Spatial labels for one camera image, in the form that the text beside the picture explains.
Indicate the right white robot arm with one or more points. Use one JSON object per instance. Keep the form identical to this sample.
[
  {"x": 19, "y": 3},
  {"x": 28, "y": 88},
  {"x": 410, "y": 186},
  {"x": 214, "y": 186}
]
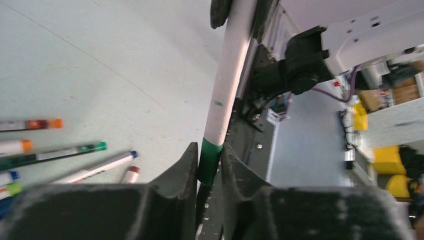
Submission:
[{"x": 314, "y": 56}]

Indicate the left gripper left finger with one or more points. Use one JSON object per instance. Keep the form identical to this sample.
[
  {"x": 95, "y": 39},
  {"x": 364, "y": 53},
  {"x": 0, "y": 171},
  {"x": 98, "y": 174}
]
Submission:
[{"x": 162, "y": 209}]

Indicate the lime green capped marker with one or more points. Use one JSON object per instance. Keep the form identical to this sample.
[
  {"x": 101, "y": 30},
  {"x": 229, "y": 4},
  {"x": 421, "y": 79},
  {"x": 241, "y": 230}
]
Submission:
[{"x": 9, "y": 190}]

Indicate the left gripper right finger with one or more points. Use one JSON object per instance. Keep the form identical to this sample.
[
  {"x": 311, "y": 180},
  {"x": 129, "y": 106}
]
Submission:
[{"x": 342, "y": 213}]

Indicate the red gel pen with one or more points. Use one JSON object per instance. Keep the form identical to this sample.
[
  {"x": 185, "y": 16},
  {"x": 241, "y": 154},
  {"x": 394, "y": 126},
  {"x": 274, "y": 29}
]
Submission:
[{"x": 29, "y": 125}]

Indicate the orange capped marker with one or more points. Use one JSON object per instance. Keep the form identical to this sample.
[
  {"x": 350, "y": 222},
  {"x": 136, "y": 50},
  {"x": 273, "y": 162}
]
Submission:
[{"x": 15, "y": 147}]

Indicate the yellow background bins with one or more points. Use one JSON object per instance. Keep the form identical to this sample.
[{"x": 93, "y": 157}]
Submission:
[{"x": 386, "y": 169}]

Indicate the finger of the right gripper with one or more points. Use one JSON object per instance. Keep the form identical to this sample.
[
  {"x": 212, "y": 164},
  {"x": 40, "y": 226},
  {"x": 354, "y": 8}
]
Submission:
[
  {"x": 265, "y": 9},
  {"x": 219, "y": 12}
]

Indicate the brown capped marker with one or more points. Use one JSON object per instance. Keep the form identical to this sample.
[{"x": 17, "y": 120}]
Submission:
[{"x": 131, "y": 175}]

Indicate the green gel pen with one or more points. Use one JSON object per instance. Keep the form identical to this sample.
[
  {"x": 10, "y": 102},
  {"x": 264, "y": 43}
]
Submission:
[{"x": 9, "y": 163}]

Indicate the green marker cap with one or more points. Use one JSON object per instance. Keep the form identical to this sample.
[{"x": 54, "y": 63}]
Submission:
[{"x": 208, "y": 162}]

